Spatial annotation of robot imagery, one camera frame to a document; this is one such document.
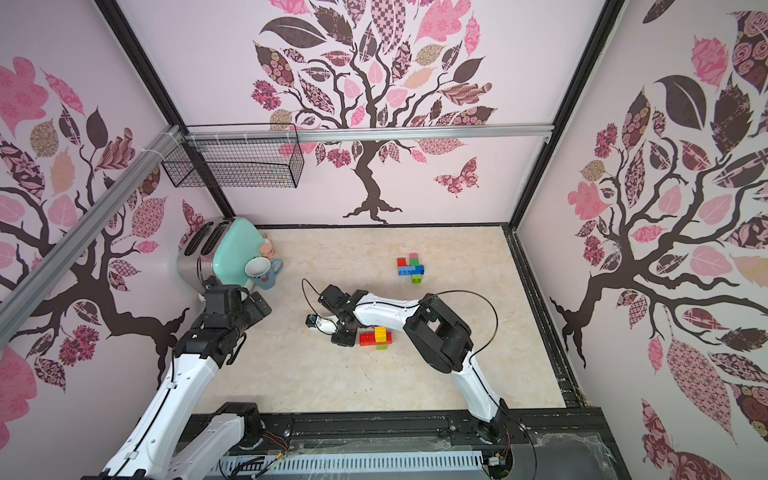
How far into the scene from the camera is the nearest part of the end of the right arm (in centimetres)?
68

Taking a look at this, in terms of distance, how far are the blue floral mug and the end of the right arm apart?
315mm

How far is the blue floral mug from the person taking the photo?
967mm
